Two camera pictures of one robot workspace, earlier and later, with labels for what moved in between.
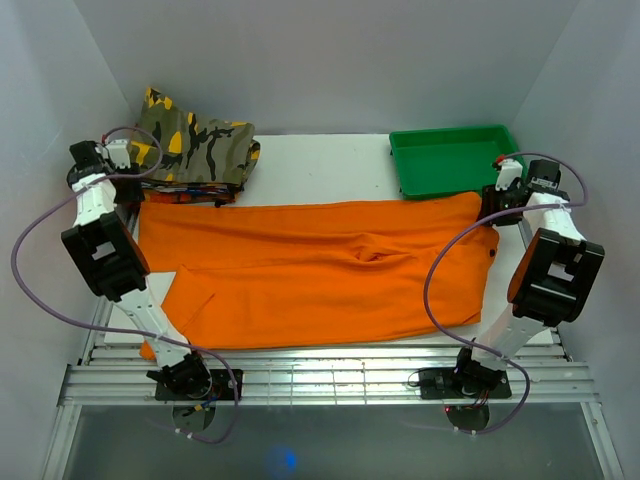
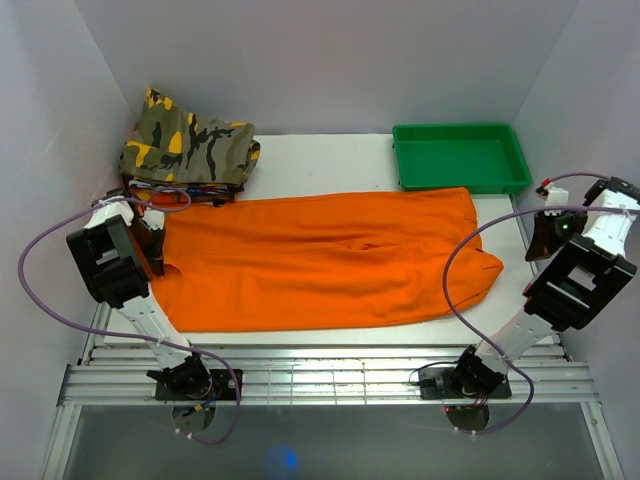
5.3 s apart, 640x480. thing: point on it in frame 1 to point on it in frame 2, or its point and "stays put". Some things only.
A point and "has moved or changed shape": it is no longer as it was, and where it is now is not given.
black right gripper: (489, 200) to (542, 245)
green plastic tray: (452, 160) stays put
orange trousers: (231, 272) has moved or changed shape
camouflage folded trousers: (176, 145) stays put
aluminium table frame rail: (318, 375) stays put
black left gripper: (134, 193) to (155, 256)
